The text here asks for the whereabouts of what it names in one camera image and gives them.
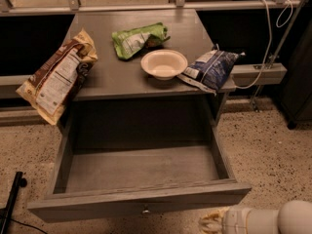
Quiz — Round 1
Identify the dark cabinet at right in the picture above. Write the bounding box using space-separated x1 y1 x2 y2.
280 20 312 130

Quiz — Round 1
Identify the black stand leg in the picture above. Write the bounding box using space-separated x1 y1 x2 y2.
0 172 27 234

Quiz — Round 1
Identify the grey top drawer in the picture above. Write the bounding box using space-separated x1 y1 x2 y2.
27 96 253 224

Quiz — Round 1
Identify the metal railing frame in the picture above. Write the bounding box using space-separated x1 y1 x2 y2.
0 0 312 18

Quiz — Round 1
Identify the blue snack bag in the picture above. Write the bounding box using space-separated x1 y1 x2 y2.
177 49 246 94

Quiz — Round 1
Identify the black floor cable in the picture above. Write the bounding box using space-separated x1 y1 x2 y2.
0 214 49 234

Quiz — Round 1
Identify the slanted metal pole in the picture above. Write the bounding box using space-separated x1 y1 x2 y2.
247 0 306 112

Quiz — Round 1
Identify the brown and cream chip bag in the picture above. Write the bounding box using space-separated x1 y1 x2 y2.
17 29 98 125

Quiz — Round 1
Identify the grey wooden drawer cabinet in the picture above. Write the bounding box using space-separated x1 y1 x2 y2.
57 8 237 135

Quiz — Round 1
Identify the green snack bag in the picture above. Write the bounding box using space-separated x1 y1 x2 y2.
111 22 170 60

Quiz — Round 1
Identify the white paper bowl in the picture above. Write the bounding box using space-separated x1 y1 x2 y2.
140 50 188 80

